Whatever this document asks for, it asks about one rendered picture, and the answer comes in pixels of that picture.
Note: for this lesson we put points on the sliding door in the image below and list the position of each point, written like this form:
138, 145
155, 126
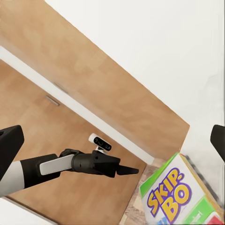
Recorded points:
47, 42
50, 127

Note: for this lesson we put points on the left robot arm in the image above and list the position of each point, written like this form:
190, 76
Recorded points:
27, 173

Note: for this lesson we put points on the board game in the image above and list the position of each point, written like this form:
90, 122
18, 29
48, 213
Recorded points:
175, 195

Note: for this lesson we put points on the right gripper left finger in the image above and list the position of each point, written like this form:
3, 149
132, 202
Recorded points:
11, 140

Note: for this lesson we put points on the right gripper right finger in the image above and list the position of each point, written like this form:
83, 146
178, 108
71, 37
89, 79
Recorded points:
218, 140

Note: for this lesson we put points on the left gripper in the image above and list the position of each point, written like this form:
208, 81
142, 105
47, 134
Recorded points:
101, 164

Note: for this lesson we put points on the desk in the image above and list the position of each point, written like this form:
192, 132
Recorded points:
197, 147

